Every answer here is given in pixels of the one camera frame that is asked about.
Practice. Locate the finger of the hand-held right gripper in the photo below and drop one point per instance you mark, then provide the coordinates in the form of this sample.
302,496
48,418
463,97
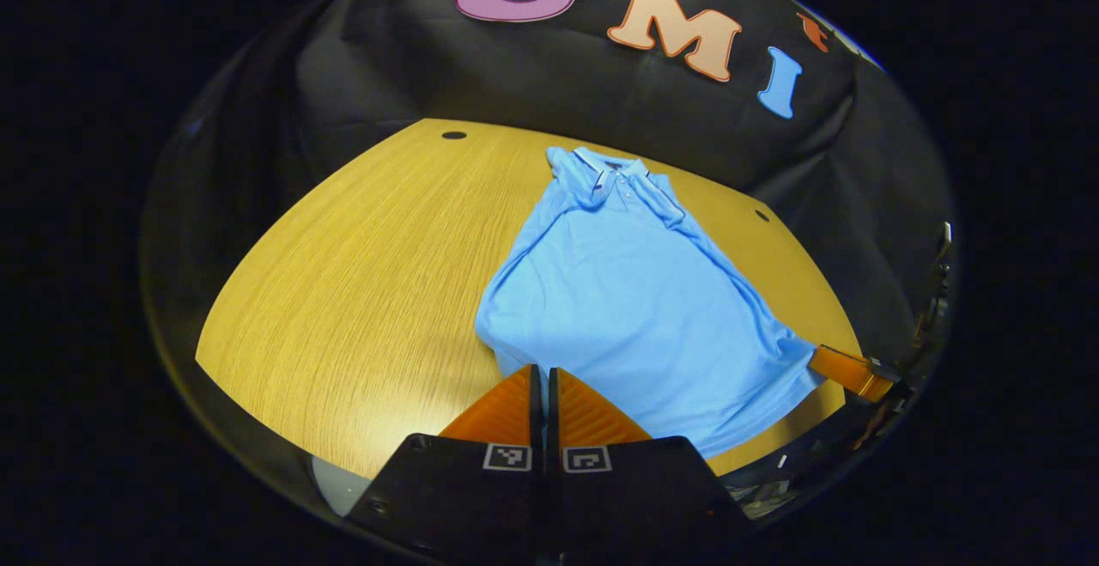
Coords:
850,370

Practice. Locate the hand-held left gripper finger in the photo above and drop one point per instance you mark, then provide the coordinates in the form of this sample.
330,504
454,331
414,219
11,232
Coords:
537,403
554,416

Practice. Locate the white rounded object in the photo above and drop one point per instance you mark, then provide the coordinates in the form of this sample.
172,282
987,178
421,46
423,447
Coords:
339,484

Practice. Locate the light blue T-shirt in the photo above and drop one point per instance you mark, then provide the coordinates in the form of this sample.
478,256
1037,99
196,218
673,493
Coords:
627,308

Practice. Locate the black backdrop cloth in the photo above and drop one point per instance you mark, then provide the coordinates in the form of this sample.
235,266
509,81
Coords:
515,76

